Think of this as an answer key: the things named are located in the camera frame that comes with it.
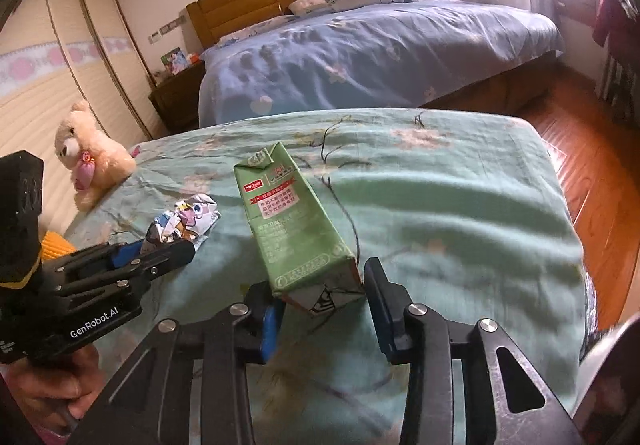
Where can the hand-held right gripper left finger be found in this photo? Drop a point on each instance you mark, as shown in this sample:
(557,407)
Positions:
(270,325)

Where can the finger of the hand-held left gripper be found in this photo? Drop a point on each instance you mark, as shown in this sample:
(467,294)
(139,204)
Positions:
(170,256)
(125,252)

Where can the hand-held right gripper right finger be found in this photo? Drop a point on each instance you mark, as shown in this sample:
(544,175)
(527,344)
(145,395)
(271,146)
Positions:
(382,320)

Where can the foil wrapper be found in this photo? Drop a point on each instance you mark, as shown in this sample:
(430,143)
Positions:
(190,217)

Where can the green milk carton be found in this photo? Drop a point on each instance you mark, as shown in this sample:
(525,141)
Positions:
(290,225)

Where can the person's left hand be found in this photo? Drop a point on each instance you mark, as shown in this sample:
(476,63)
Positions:
(45,385)

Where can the cream teddy bear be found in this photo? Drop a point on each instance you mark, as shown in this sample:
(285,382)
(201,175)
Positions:
(100,160)

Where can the teal floral bedsheet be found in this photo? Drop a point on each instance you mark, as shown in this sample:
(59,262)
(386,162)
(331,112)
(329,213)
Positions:
(425,205)

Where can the dark wooden nightstand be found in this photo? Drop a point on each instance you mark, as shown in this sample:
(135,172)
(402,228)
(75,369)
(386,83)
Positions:
(175,97)

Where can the cream sliding wardrobe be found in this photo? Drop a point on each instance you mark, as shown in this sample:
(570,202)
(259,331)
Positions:
(60,50)

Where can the grey round bin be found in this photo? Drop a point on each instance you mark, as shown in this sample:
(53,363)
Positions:
(612,385)

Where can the brown wooden headboard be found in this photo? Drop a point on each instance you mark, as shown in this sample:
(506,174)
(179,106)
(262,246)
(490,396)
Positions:
(240,5)

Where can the bed with blue sheet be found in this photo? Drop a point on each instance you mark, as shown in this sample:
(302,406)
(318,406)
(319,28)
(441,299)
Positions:
(375,55)

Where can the pale pink pillow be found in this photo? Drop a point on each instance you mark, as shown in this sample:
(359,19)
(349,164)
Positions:
(307,5)

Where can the white radiator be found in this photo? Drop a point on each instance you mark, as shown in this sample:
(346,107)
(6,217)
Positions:
(620,85)

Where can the dark red coat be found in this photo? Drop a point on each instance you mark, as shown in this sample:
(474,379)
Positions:
(610,15)

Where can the small picture frame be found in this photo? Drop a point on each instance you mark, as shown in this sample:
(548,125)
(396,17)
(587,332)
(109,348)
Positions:
(173,60)

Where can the wall switch panel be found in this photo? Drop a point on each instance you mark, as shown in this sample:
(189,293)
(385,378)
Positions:
(165,29)

